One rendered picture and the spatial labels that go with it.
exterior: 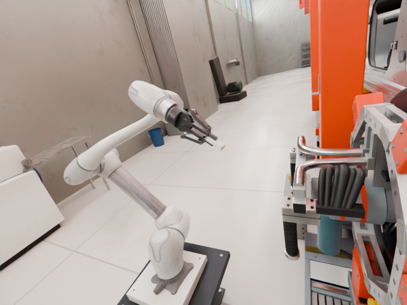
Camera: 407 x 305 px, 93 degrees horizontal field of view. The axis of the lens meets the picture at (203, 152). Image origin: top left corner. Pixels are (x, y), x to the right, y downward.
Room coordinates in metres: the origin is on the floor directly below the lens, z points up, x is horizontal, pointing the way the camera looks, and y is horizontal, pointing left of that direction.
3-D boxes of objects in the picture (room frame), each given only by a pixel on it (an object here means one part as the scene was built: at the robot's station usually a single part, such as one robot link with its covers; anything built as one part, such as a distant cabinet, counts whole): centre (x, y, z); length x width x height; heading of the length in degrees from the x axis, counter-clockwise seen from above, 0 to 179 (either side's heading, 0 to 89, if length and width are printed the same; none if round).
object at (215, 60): (8.83, -1.86, 0.96); 1.13 x 1.12 x 1.93; 60
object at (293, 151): (0.70, -0.39, 0.93); 0.09 x 0.05 x 0.05; 59
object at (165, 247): (0.80, 0.33, 0.51); 0.18 x 0.16 x 0.22; 165
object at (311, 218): (0.41, -0.22, 0.93); 0.09 x 0.05 x 0.05; 59
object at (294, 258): (0.42, -0.19, 0.83); 0.04 x 0.04 x 0.16
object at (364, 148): (0.59, -0.43, 1.03); 0.19 x 0.18 x 0.11; 59
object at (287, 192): (1.10, -0.57, 0.44); 0.43 x 0.17 x 0.03; 149
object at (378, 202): (0.48, -0.42, 0.85); 0.21 x 0.14 x 0.14; 59
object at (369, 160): (0.42, -0.32, 1.03); 0.19 x 0.18 x 0.11; 59
